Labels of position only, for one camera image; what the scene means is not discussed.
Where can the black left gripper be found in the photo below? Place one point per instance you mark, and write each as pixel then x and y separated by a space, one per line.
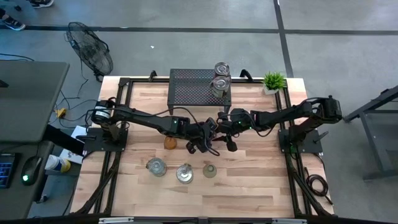
pixel 200 133

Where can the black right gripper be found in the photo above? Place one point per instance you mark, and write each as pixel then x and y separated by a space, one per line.
pixel 236 124

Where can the green-tinted glass candlestick holder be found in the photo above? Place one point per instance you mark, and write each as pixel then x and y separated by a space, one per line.
pixel 210 171

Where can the silver candle tin cake label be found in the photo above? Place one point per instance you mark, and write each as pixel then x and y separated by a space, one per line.
pixel 220 84
pixel 184 174

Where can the silver candle tin brown label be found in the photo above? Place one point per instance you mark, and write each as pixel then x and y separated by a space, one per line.
pixel 156 166

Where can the silver candle tin red label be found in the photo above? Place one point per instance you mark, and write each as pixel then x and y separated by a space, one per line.
pixel 222 68

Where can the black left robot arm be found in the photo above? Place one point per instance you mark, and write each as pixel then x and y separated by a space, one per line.
pixel 146 119

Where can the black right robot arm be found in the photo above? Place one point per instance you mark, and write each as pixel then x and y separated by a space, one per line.
pixel 280 116

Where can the black perforated metal shelf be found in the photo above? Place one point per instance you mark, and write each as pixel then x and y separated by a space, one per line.
pixel 192 90

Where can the green plant in white pot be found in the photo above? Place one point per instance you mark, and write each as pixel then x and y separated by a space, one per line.
pixel 273 81

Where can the white paper sheet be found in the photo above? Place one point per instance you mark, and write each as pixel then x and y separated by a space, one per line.
pixel 73 157

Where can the black rectangular bar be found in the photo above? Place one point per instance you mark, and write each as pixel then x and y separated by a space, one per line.
pixel 62 140

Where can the black floor fan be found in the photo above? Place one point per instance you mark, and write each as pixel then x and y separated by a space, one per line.
pixel 90 49

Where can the white canister yellow lid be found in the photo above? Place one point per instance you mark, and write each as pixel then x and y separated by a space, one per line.
pixel 56 163

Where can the black computer mouse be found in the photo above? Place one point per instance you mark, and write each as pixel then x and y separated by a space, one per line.
pixel 31 169

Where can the dark grey desk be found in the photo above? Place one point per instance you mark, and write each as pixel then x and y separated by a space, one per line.
pixel 18 202

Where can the black backlit keyboard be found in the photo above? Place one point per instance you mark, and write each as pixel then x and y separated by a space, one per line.
pixel 6 171

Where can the person's foot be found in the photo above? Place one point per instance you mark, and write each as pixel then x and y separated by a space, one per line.
pixel 14 23
pixel 42 3

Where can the black metal table frame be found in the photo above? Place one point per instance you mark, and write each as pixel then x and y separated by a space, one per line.
pixel 146 80

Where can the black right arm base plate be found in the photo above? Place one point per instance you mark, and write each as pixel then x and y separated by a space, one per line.
pixel 311 141

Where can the silver metal bracket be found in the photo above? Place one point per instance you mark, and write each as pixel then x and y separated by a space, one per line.
pixel 289 221
pixel 115 220

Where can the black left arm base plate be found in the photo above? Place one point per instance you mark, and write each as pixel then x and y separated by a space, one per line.
pixel 93 143

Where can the dark grey table frame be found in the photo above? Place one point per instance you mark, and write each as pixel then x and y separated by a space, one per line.
pixel 371 140

